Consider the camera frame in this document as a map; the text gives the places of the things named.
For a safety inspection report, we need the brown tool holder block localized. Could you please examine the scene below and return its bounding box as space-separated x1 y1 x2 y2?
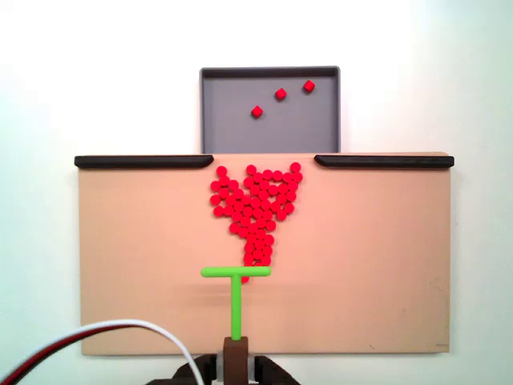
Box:
222 336 250 385

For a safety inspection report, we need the green T-shaped pusher tool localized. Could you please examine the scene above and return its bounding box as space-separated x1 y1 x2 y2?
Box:
200 265 273 341

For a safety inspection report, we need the beige flat work board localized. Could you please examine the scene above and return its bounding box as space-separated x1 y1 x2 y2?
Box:
78 151 452 357

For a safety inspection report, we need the grey square tray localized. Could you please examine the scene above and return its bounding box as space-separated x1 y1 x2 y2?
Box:
199 65 342 155

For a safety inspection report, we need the red white black servo cable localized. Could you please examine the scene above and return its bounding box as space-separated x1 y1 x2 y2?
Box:
0 318 206 385

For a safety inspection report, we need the long black rail bar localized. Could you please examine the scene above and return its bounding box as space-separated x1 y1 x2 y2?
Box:
74 155 215 170
313 154 455 169

